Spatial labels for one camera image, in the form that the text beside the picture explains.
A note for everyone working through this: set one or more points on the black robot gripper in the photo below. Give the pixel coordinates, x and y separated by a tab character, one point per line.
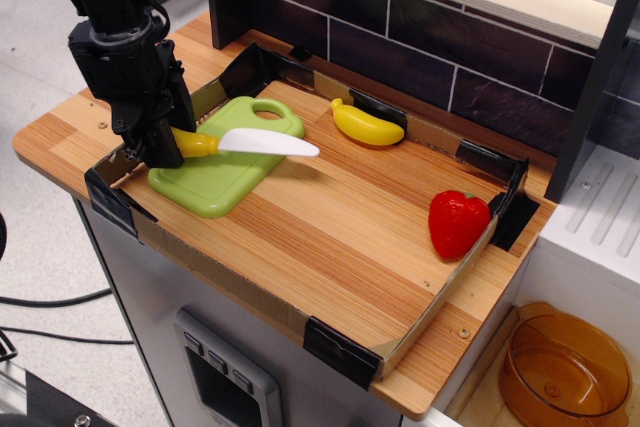
143	84

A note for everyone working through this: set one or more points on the yellow handled white toy knife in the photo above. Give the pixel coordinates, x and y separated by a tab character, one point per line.
243	140

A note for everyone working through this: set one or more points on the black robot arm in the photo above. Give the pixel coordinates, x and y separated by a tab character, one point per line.
113	19

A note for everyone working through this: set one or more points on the green plastic cutting board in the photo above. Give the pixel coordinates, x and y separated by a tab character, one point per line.
212	186

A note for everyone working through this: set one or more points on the yellow toy banana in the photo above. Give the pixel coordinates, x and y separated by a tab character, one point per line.
364	127

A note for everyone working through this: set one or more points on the grey toy oven front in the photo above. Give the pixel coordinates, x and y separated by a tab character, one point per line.
234	389

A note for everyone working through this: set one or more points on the red toy strawberry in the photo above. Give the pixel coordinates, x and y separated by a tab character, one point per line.
456	222

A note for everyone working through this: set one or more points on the white toy sink counter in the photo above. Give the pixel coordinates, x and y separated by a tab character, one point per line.
596	224

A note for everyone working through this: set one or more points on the orange transparent plastic bowl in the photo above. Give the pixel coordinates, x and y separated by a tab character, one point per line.
562	371

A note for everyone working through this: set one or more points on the dark grey cabinet post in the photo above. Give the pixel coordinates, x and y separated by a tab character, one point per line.
596	100

